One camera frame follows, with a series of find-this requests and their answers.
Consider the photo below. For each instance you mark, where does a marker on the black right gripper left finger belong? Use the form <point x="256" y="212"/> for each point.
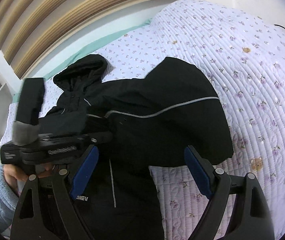
<point x="46" y="207"/>

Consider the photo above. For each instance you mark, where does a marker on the black hooded jacket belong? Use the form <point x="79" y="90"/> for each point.
<point x="136" y="123"/>

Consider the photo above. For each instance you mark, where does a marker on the left hand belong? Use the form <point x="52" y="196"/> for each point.
<point x="13" y="174"/>

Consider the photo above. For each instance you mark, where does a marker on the green bed sheet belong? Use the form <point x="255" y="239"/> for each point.
<point x="123" y="51"/>

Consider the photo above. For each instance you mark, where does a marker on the wooden slatted headboard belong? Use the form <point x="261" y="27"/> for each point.
<point x="31" y="29"/>

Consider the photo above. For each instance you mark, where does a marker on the floral quilted bedspread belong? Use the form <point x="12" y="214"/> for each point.
<point x="244" y="59"/>

